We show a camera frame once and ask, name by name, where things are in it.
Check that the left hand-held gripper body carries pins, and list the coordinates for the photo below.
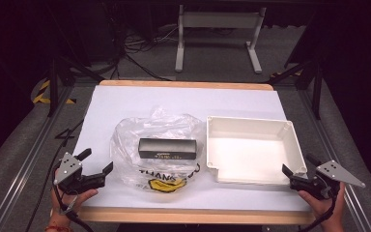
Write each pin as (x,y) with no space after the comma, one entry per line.
(69,167)

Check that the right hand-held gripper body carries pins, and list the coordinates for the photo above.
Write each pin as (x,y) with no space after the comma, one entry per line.
(335,172)

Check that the clear plastic bag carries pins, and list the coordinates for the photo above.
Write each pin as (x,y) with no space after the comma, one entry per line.
(125,154)

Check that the white plastic container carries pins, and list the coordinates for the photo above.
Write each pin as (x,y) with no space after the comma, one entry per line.
(251,154)

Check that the black rectangular box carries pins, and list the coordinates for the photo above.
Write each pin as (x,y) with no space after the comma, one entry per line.
(167,152)

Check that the person's right hand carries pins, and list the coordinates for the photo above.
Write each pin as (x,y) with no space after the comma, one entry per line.
(330,208)

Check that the person's left hand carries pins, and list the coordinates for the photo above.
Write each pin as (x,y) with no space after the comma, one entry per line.
(62,203)

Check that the black metal stand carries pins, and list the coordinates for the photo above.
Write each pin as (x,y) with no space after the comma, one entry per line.
(53,87)
(317,90)

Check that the yellow black hazard tape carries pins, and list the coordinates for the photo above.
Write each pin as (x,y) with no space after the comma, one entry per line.
(42,93)
(298,73)

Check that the white table sheet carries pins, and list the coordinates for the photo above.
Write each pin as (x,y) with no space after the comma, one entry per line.
(180,103)

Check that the aluminium rail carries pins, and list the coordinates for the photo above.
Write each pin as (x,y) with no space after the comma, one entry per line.
(29,154)
(341,154)

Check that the white metal table frame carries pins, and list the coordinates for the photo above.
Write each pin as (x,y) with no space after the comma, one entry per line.
(219,20)

